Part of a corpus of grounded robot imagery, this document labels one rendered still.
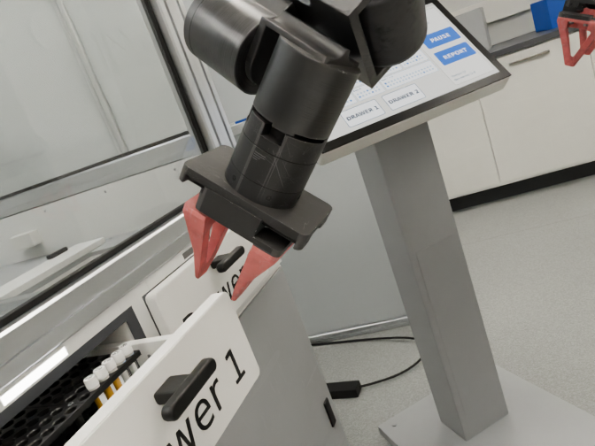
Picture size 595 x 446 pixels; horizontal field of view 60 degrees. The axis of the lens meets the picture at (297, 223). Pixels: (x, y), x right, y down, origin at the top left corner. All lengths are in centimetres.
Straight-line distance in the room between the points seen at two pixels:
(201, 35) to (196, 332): 28
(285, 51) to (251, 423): 65
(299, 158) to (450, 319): 114
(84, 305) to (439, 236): 96
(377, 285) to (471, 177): 138
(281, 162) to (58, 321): 34
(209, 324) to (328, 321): 183
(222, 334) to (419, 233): 85
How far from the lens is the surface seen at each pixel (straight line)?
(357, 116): 114
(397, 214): 129
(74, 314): 60
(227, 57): 36
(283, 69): 33
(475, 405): 160
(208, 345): 54
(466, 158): 339
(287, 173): 34
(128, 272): 68
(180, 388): 46
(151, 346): 63
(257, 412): 88
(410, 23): 36
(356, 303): 229
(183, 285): 72
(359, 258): 220
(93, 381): 57
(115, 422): 44
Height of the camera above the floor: 111
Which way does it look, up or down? 14 degrees down
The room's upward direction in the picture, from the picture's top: 20 degrees counter-clockwise
